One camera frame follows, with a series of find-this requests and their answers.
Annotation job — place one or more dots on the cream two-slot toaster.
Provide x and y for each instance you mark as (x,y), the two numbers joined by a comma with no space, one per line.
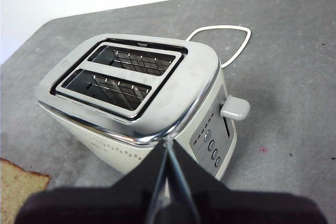
(183,77)

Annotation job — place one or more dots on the toasted bread slice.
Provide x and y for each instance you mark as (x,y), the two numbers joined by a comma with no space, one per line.
(15,182)

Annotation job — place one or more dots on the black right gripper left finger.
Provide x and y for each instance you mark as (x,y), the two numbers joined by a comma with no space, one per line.
(105,205)

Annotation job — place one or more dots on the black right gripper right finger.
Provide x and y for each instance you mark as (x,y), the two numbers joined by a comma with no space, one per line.
(249,208)

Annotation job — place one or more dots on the grey toaster lever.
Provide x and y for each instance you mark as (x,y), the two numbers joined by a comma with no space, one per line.
(236,107)

